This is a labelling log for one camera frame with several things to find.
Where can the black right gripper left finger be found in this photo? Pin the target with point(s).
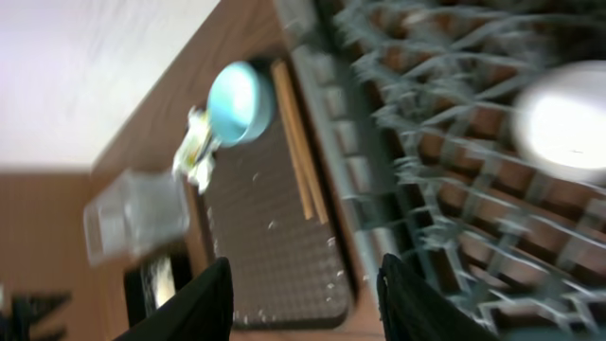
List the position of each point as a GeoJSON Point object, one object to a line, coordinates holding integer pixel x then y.
{"type": "Point", "coordinates": [201, 311]}

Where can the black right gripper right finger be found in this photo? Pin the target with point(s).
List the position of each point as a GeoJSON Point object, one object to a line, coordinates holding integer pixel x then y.
{"type": "Point", "coordinates": [411, 310]}

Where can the wooden chopstick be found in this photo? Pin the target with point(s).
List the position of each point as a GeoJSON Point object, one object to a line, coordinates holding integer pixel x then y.
{"type": "Point", "coordinates": [305, 154]}
{"type": "Point", "coordinates": [287, 107]}

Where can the cream white cup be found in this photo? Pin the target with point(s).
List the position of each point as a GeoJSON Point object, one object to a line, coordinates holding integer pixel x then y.
{"type": "Point", "coordinates": [558, 123]}

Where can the black waste tray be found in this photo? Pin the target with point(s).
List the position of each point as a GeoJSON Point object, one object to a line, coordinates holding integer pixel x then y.
{"type": "Point", "coordinates": [132, 281]}

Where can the grey dishwasher rack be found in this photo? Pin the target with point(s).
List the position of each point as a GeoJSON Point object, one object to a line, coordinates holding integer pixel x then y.
{"type": "Point", "coordinates": [412, 102]}

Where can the dark brown serving tray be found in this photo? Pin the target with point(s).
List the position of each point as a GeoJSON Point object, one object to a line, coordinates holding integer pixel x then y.
{"type": "Point", "coordinates": [288, 271]}

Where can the clear plastic bin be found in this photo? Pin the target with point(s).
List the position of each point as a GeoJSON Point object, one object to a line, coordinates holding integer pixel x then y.
{"type": "Point", "coordinates": [137, 213]}

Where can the crumpled plastic snack wrapper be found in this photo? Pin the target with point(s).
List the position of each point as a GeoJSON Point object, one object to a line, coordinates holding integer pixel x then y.
{"type": "Point", "coordinates": [194, 157]}

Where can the light blue bowl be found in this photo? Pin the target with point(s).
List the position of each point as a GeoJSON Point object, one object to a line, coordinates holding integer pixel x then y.
{"type": "Point", "coordinates": [241, 104]}

